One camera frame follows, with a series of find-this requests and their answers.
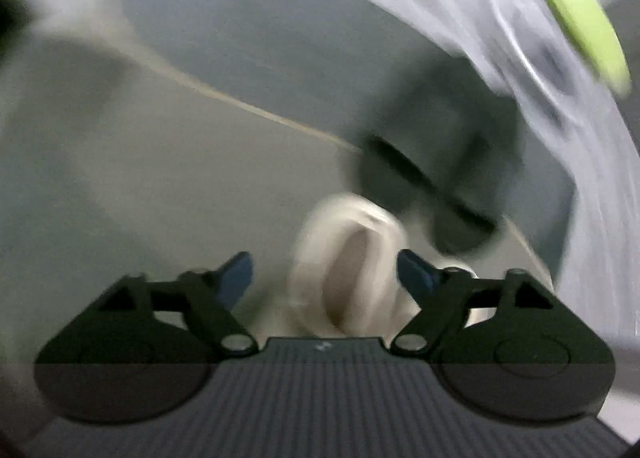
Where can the cream clog with charms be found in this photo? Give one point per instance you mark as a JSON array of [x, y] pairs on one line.
[[320, 248]]

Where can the yellow-green item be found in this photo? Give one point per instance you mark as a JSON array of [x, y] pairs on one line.
[[582, 23]]

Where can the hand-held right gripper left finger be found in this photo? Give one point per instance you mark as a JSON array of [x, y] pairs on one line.
[[235, 279]]

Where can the green and grey floor mat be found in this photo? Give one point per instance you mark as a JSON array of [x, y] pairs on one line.
[[200, 63]]

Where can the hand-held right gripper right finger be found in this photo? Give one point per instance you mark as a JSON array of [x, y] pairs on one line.
[[415, 274]]

